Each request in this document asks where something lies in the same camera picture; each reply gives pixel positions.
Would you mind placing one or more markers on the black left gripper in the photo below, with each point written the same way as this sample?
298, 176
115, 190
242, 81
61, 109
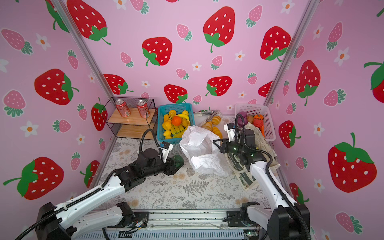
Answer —
169, 171

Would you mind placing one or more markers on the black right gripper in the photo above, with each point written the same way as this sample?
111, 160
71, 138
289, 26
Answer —
223, 148

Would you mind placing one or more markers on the green avocado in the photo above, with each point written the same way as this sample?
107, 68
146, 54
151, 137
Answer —
179, 161

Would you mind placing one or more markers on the white plastic bag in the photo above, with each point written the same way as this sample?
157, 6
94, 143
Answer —
204, 157

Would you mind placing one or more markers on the beige canvas tote bag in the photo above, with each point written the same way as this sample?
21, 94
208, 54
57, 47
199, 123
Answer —
259, 151

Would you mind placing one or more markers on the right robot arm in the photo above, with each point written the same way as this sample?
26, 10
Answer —
285, 219

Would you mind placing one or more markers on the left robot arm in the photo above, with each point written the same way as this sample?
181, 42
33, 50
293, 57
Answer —
72, 219

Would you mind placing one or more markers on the yellow striped bread roll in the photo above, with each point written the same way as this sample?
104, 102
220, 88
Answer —
217, 132

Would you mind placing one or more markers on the long striped bread loaf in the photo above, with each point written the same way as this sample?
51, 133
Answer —
208, 126

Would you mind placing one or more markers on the white plastic tray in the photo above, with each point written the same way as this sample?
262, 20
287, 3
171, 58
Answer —
199, 121

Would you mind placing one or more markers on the small striped bread roll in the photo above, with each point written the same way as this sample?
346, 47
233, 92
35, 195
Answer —
216, 120

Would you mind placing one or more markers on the metal tongs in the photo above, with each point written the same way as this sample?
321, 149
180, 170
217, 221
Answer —
207, 113

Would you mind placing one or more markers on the purple onion back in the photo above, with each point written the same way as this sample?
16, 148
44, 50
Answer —
243, 114

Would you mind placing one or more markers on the yellow lemon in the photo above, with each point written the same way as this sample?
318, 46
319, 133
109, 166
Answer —
167, 125

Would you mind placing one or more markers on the brown potato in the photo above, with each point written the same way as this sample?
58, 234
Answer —
250, 119

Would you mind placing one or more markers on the orange fruit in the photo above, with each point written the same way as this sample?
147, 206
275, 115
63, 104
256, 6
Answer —
176, 121

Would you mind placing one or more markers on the red tomato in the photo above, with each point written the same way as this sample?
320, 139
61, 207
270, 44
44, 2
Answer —
259, 123

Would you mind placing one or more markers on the white plastic basket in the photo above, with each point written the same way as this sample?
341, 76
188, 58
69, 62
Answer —
270, 134

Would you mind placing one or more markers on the orange carrot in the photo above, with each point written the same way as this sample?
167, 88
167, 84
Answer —
262, 129

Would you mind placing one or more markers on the teal plastic basket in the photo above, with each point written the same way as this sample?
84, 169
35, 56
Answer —
166, 113

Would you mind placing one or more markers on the red soda can right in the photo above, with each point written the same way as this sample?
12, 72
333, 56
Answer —
143, 109

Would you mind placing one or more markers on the red soda can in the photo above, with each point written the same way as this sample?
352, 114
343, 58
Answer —
143, 109
123, 108

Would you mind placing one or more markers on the red soda can left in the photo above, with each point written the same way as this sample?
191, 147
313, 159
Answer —
123, 108

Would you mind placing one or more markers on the metal base rail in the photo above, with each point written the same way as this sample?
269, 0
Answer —
218, 224

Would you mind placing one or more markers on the black wire wooden shelf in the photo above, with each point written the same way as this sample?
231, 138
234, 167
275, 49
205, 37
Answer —
133, 126

